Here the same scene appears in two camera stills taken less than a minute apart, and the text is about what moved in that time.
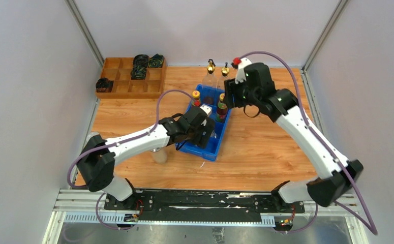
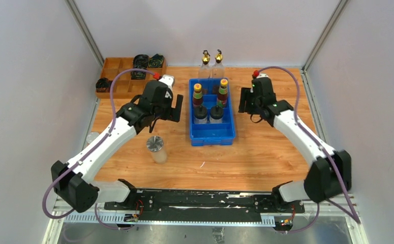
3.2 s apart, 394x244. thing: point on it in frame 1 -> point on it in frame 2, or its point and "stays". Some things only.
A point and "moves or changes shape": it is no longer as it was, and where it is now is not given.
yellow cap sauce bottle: x=196 y=95 moves or changes shape
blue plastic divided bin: x=208 y=96 moves or changes shape
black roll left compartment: x=103 y=85 stays
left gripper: x=202 y=140 -> x=172 y=114
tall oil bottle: x=225 y=72 -> x=218 y=69
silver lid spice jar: x=160 y=155 stays
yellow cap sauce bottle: x=221 y=112 moves or changes shape
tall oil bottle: x=210 y=85 -> x=205 y=71
